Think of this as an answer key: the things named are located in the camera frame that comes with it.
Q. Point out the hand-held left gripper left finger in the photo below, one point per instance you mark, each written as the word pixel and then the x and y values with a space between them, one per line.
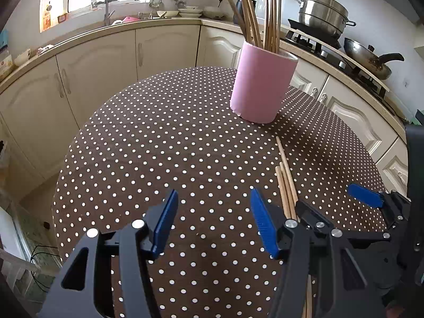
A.
pixel 165 222

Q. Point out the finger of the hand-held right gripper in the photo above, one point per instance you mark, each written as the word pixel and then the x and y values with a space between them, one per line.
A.
pixel 309 213
pixel 366 195

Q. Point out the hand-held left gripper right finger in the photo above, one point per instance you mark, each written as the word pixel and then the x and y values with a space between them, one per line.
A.
pixel 263 222

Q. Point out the bamboo chopstick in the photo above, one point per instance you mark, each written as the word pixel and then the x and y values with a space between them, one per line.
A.
pixel 281 150
pixel 282 192
pixel 287 185

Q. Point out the pink cup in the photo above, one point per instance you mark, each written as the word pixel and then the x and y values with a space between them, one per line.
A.
pixel 258 86

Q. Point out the bunch of wooden chopsticks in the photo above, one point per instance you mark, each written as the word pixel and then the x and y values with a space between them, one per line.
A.
pixel 251 23

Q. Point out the brown polka dot tablecloth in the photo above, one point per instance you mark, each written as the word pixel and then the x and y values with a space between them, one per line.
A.
pixel 165 145

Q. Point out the black gas stove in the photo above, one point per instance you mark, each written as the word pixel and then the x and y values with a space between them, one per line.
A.
pixel 308 41

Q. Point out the cream base cabinets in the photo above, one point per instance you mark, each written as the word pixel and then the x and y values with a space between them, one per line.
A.
pixel 99 66

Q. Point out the stainless steel steamer pot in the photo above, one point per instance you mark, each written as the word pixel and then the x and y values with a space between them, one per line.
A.
pixel 323 13

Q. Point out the beige kitchen countertop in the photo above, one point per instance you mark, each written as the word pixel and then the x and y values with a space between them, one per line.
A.
pixel 159 23

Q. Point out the pink plastic basin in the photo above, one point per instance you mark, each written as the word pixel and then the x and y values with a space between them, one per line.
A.
pixel 130 20

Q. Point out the black electric kettle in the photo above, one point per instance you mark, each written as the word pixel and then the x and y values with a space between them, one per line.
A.
pixel 237 16

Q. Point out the stacked white bowls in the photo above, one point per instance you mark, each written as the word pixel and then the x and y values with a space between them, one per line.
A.
pixel 189 13

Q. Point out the stack of white bowls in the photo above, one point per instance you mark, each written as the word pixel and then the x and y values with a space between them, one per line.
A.
pixel 214 14

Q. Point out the small white patterned bowl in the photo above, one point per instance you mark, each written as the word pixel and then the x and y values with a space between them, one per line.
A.
pixel 22 59

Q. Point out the steel kitchen faucet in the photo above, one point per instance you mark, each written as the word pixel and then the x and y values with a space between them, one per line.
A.
pixel 106 6

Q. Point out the small red box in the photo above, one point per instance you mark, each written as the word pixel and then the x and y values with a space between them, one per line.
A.
pixel 62 18

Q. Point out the orange label bottle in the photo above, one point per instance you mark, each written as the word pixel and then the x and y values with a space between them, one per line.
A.
pixel 48 21

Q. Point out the teal carton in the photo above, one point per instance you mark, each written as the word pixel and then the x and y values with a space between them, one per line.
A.
pixel 4 38

